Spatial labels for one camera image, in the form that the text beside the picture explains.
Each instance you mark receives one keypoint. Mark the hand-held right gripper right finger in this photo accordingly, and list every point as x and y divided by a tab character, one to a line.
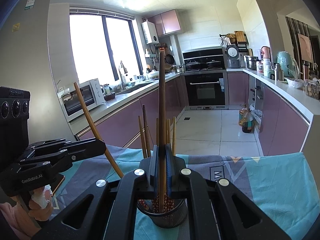
170	175

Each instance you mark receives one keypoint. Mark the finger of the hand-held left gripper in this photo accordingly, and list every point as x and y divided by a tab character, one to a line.
50	143
87	150

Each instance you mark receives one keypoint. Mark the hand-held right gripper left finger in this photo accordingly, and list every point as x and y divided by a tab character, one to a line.
155	175

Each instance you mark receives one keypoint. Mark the red-patterned wooden chopstick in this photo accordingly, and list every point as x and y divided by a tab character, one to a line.
162	92
92	122

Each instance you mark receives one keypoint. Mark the black mesh utensil holder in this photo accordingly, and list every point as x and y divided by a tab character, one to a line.
172	217

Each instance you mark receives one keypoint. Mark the bunch of wooden chopsticks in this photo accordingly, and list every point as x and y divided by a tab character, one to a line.
147	130

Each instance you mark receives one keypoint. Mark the person's left forearm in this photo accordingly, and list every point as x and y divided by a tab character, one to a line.
7	220

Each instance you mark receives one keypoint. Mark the person's left hand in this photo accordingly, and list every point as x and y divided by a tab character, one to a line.
37	212

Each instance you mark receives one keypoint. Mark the copper-edged smartphone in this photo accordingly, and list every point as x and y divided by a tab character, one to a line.
58	182

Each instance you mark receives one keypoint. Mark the pink kitchen base cabinets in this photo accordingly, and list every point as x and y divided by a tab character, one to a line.
120	120
280	122

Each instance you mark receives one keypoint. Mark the white microwave oven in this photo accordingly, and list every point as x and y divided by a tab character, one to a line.
75	100

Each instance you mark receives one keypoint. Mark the dark red bowl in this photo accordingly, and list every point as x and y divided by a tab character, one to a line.
109	96

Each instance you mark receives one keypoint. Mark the grey refrigerator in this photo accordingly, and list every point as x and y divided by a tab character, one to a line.
37	55

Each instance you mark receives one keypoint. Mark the metal sink faucet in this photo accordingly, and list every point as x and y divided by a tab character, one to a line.
122	75

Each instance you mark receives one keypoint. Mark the black built-in oven stove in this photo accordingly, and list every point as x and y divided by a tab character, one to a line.
205	90

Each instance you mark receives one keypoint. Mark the yellow cooking oil bottle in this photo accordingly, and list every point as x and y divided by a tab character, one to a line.
241	116

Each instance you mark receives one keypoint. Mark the teal and grey tablecloth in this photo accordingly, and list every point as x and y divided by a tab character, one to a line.
262	180

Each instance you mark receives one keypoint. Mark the dark cooking oil bottle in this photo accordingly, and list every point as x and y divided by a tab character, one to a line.
247	122

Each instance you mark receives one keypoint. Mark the white casserole pot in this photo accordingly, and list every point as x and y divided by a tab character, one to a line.
153	75

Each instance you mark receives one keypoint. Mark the kitchen window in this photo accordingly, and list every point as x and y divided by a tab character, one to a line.
87	50

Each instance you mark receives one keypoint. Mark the clear plastic bag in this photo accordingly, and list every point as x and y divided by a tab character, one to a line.
257	117

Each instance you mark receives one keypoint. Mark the black lidded pan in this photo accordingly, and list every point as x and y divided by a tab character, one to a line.
193	65
214	64

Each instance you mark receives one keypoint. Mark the hanging black frying pan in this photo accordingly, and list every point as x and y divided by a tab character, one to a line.
170	58

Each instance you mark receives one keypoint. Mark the white water heater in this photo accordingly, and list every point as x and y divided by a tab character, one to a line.
150	32

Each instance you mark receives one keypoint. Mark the grey rice cooker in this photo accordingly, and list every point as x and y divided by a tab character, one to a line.
233	56

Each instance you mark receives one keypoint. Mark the stainless steel pot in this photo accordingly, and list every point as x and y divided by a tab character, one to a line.
251	63

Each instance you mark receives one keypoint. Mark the stainless steel bottle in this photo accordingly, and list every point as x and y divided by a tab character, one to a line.
278	72

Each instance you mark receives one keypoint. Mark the pink kettle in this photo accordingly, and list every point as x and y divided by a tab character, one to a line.
265	53

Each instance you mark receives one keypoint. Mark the wooden cutting board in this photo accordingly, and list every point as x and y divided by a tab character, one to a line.
240	36

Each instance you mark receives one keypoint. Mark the clear plastic container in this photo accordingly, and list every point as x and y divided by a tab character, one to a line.
312	88

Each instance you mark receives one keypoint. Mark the dark slatted screen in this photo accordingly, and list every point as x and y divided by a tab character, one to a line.
291	30

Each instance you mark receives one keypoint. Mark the black wall rack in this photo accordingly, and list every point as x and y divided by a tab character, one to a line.
243	48

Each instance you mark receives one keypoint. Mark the pink wall cabinet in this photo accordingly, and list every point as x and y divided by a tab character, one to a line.
165	22

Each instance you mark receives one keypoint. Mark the pink wall picture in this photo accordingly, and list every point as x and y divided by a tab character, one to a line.
305	47

